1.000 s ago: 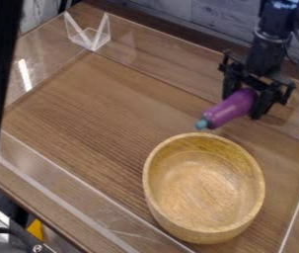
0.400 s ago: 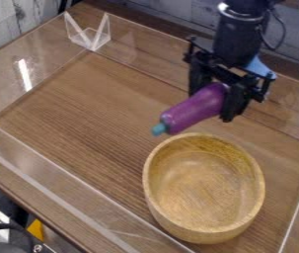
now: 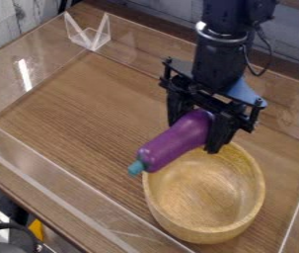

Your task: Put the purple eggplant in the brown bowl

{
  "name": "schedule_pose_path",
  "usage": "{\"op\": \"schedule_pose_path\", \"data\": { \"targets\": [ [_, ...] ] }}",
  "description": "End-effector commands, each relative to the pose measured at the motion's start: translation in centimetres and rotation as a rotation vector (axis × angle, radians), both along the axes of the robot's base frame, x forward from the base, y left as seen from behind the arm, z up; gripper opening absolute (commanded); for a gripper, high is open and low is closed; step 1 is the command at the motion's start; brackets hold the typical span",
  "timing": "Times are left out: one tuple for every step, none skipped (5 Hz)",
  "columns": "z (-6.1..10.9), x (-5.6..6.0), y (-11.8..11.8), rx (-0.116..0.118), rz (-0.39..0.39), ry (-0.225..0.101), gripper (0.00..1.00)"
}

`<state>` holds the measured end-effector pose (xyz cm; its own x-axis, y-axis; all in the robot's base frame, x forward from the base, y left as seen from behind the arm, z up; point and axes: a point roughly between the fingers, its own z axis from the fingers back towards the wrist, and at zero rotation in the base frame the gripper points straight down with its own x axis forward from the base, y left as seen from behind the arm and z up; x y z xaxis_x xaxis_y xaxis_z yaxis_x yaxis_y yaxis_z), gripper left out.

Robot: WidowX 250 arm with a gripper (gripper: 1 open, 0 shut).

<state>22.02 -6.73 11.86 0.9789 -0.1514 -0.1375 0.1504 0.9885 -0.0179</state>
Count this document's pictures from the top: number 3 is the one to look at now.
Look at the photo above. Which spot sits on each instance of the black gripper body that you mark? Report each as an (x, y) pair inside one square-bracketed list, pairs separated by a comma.
[(237, 99)]

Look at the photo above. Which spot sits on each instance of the clear acrylic corner bracket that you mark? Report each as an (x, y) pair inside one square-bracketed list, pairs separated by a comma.
[(88, 38)]

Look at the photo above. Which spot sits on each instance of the purple toy eggplant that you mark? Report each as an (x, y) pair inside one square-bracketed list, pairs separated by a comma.
[(188, 133)]

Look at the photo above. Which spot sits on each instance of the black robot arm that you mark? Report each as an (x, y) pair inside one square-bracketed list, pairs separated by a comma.
[(210, 81)]

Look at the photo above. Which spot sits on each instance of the clear acrylic front wall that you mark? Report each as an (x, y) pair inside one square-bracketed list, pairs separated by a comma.
[(80, 213)]

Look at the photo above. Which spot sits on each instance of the yellow tag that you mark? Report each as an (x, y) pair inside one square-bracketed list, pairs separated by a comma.
[(36, 228)]

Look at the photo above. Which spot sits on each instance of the brown wooden bowl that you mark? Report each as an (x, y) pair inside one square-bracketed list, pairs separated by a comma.
[(205, 197)]

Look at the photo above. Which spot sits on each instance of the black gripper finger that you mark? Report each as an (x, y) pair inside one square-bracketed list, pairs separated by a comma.
[(179, 105), (222, 130)]

